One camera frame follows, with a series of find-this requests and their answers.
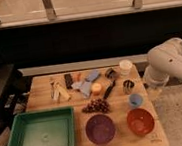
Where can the light blue towel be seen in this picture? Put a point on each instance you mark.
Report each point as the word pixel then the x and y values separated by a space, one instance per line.
pixel 85 86

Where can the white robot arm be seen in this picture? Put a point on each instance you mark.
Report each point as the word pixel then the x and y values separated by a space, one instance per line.
pixel 165 60

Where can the small orange item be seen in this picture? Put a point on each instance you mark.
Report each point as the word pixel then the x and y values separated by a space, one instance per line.
pixel 77 76

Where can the orange cylinder block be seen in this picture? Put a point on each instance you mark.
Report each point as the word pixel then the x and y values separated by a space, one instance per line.
pixel 96 88

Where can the black rectangular block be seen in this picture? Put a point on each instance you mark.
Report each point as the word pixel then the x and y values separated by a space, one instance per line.
pixel 68 80

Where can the bunch of dark grapes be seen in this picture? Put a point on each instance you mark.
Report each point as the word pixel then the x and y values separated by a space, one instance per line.
pixel 97 105

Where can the white cup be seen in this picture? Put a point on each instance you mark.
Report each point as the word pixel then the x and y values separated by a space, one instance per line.
pixel 125 67

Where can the beige wooden utensil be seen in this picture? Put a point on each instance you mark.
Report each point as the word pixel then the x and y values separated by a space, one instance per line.
pixel 60 91

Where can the dark metal cup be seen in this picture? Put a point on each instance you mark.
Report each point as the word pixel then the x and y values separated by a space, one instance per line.
pixel 128 85

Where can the silver metal utensil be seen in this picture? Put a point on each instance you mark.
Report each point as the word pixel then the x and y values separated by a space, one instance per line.
pixel 52 89

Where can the wooden board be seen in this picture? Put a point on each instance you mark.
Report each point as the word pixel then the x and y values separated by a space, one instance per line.
pixel 40 99

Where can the small blue cup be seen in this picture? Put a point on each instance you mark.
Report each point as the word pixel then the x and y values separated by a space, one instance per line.
pixel 135 100

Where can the purple bowl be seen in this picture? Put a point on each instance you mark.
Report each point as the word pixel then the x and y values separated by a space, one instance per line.
pixel 100 129

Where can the red bowl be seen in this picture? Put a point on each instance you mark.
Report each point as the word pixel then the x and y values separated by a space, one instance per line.
pixel 140 121

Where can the green plastic tray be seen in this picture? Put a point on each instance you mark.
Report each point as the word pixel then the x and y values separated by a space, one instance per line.
pixel 44 128

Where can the black equipment on left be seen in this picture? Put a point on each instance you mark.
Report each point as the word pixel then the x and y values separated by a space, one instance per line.
pixel 12 85

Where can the black handled utensil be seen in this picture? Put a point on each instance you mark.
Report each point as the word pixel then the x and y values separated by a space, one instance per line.
pixel 109 89

